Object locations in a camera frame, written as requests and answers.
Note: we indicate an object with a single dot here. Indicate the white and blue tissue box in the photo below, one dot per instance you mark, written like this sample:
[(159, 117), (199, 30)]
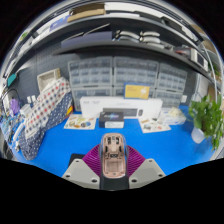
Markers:
[(173, 116)]

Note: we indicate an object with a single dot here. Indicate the beige plastic crate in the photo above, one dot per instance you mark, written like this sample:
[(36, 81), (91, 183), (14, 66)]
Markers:
[(46, 77)]

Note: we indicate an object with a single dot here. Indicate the printed paper leaflet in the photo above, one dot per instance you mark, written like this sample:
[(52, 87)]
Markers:
[(154, 126), (80, 121)]

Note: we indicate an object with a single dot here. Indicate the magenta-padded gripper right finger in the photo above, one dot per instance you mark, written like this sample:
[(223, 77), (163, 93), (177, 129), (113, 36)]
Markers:
[(148, 171)]

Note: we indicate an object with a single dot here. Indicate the yellow and blue card box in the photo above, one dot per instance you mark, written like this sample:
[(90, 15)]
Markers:
[(136, 91)]

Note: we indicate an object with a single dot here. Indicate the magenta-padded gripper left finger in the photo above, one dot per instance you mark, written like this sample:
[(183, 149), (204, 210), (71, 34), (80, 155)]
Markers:
[(80, 171)]

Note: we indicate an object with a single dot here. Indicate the purple soft object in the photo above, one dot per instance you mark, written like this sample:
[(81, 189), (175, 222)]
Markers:
[(14, 106)]

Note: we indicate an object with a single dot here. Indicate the small black product box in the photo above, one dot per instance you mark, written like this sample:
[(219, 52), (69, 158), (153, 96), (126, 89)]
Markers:
[(111, 120)]

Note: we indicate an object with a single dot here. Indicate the long white keyboard box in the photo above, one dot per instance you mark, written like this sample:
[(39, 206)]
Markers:
[(93, 105)]

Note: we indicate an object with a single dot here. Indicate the green plant in white pot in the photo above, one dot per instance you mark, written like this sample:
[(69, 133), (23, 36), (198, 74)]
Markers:
[(208, 116)]

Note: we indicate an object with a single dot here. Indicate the patterned dotted checked cloth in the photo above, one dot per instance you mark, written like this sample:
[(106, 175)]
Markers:
[(43, 113)]

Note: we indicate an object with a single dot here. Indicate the teal wall-mounted object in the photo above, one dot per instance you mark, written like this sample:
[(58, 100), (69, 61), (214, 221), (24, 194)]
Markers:
[(11, 80)]

